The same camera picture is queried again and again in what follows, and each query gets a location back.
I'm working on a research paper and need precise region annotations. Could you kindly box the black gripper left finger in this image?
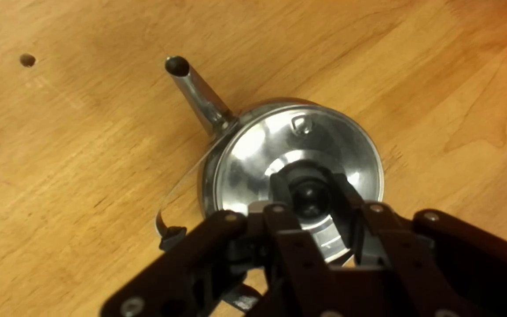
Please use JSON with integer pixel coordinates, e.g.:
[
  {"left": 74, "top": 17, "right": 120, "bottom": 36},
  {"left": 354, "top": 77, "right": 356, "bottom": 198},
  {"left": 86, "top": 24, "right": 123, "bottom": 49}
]
[{"left": 100, "top": 163, "right": 333, "bottom": 317}]

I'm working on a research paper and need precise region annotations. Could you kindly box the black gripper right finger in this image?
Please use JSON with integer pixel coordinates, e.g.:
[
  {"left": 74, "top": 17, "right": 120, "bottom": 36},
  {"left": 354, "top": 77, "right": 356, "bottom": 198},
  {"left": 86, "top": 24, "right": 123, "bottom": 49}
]
[{"left": 326, "top": 168, "right": 507, "bottom": 317}]

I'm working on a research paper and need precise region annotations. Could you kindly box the steel kettle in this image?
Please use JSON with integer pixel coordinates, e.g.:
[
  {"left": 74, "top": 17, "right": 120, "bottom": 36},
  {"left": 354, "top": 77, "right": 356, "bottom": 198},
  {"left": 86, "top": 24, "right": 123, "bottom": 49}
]
[{"left": 155, "top": 54, "right": 386, "bottom": 313}]

